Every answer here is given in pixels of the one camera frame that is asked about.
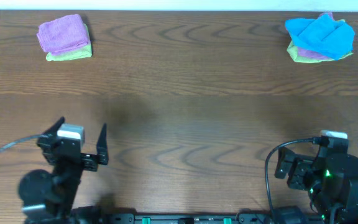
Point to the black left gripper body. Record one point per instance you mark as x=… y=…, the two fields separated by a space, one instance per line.
x=74 y=154

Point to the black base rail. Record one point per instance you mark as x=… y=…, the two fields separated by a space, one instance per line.
x=98 y=215

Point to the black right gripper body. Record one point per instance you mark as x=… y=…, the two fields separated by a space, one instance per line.
x=299 y=176

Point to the blue cloth on pile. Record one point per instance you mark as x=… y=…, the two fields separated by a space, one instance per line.
x=322 y=34

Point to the pink cloth in pile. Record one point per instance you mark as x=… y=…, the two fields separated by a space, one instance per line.
x=311 y=54

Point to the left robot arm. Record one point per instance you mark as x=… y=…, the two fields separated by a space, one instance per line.
x=48 y=197

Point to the purple microfiber cloth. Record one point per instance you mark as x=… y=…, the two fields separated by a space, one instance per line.
x=63 y=35

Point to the green cloth under pile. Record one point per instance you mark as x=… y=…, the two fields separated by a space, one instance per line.
x=297 y=55

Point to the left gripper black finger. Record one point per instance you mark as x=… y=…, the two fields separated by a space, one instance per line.
x=101 y=145
x=52 y=131

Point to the folded green cloth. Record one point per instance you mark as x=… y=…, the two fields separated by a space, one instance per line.
x=73 y=54

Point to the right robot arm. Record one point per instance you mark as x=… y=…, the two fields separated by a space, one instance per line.
x=330 y=179

